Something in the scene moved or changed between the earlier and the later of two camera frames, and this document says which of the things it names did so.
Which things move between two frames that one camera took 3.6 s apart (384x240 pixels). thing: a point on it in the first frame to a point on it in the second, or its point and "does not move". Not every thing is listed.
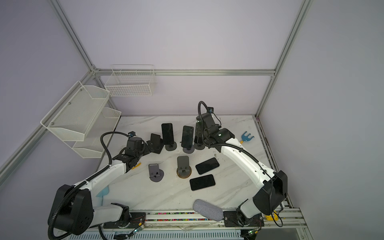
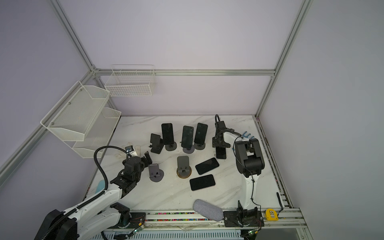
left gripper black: [146, 149] to [145, 163]
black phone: [202, 182] does not move
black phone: [207, 165] does not move
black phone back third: [187, 136] does not move
